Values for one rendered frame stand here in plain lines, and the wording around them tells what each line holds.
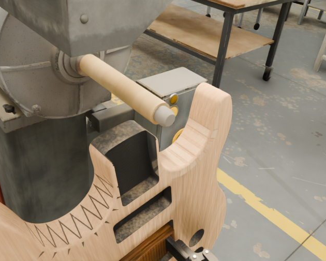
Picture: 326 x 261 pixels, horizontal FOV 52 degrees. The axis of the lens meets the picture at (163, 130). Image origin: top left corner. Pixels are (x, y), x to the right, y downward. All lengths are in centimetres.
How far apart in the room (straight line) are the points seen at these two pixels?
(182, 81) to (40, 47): 38
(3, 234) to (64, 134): 56
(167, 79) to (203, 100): 39
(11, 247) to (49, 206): 65
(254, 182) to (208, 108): 189
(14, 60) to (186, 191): 32
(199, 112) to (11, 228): 26
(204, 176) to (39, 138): 46
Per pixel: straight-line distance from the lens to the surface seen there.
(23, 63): 56
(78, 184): 99
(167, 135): 82
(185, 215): 52
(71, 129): 86
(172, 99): 76
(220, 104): 43
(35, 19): 28
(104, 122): 81
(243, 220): 204
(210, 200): 55
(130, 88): 46
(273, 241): 201
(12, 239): 34
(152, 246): 50
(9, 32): 55
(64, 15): 23
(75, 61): 55
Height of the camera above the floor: 148
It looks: 35 degrees down
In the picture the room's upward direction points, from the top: 6 degrees clockwise
